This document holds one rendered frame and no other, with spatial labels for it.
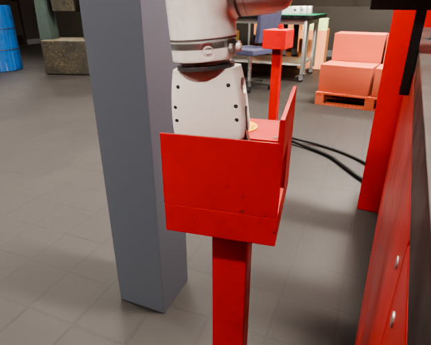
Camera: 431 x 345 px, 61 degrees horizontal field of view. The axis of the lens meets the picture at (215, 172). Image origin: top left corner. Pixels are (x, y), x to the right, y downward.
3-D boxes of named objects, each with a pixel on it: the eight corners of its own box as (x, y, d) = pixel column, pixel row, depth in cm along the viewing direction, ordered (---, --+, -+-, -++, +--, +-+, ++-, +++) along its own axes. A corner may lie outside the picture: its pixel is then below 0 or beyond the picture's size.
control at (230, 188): (204, 174, 72) (203, 81, 64) (287, 183, 68) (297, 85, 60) (165, 230, 54) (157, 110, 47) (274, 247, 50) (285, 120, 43)
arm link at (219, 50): (245, 33, 49) (247, 57, 50) (183, 37, 51) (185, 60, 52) (232, 39, 42) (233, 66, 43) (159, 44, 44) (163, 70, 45)
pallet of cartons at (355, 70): (325, 90, 444) (332, 31, 416) (429, 100, 402) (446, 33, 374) (312, 106, 378) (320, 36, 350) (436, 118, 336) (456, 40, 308)
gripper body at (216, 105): (249, 50, 49) (252, 131, 54) (178, 54, 52) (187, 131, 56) (237, 57, 43) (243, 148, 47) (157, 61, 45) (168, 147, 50)
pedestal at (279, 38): (260, 134, 297) (266, 23, 262) (291, 138, 287) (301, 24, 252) (251, 142, 281) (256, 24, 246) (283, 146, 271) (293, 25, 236)
